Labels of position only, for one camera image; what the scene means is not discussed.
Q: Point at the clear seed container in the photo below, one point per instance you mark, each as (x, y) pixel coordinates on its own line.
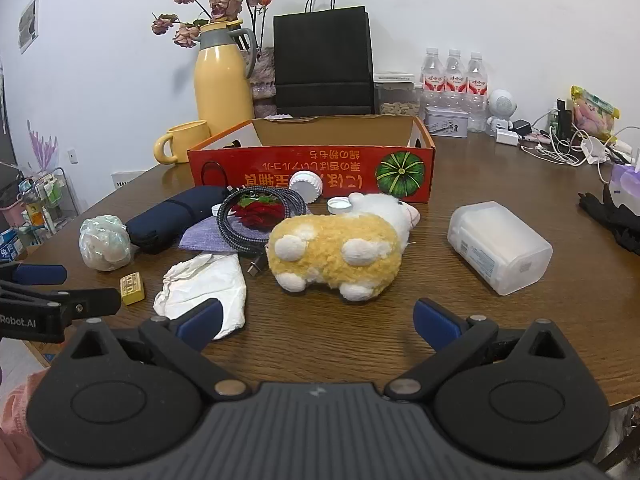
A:
(397, 100)

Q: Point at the lavender fuzzy cloth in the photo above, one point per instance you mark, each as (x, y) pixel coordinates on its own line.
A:
(277, 116)

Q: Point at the translucent white plastic container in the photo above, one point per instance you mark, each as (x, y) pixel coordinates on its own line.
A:
(500, 247)

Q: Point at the white robot toy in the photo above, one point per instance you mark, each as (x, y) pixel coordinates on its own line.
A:
(500, 107)

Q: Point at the white ribbed jar lid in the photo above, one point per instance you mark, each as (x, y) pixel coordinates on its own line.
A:
(307, 185)

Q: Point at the white printed tin box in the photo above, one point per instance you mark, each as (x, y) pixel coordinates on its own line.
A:
(446, 122)

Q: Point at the purple cloth pouch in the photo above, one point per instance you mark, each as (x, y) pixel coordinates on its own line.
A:
(200, 235)

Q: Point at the dried rose bouquet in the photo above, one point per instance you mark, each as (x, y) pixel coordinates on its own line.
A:
(220, 5)

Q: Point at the purple white device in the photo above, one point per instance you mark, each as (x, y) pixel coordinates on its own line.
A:
(625, 182)

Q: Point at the black paper bag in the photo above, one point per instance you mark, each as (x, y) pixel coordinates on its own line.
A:
(322, 60)

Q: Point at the yellow thermos jug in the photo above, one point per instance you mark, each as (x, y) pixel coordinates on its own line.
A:
(222, 85)

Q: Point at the black glove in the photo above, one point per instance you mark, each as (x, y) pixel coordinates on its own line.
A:
(607, 212)

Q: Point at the orange cardboard box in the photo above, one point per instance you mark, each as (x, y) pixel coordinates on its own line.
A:
(310, 170)

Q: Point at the metal storage rack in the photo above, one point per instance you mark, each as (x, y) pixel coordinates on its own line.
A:
(45, 205)

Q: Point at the black charger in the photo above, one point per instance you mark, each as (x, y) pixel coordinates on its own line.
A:
(522, 127)

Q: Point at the white slotted basket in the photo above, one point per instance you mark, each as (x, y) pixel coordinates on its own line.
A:
(121, 181)

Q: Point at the pink fuzzy vase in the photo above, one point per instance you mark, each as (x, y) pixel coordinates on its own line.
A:
(262, 80)

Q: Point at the pink clothing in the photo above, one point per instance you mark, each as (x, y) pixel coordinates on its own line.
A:
(17, 430)

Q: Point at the yellow green snack packet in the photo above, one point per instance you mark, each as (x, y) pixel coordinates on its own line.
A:
(595, 110)

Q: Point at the wall poster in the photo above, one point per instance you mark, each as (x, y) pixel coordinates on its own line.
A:
(28, 24)

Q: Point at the purple flower wall sticker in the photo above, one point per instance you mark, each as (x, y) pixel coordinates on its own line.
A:
(42, 147)

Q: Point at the yellow mug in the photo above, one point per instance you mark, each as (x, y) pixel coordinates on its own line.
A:
(187, 140)

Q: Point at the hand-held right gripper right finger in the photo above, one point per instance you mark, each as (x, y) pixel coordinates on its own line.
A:
(436, 326)

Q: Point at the small yellow box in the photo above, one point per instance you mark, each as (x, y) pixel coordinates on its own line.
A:
(132, 288)

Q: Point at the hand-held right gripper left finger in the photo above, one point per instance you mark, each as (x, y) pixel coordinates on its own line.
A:
(200, 321)

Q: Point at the crumpled white paper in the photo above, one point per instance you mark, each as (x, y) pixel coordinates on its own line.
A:
(210, 280)

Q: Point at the red fabric flower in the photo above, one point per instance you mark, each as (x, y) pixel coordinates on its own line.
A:
(257, 212)

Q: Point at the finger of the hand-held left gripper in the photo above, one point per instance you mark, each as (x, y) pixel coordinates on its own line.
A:
(92, 302)
(42, 274)

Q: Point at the pale green plastic bag ball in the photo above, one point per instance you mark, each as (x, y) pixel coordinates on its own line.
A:
(102, 242)

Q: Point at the white wall socket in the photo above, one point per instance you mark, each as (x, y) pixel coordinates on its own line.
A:
(72, 155)

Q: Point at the white charger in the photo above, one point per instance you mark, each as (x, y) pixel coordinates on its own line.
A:
(506, 137)

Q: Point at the clear water bottle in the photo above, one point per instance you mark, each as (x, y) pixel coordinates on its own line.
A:
(431, 77)
(476, 82)
(454, 77)

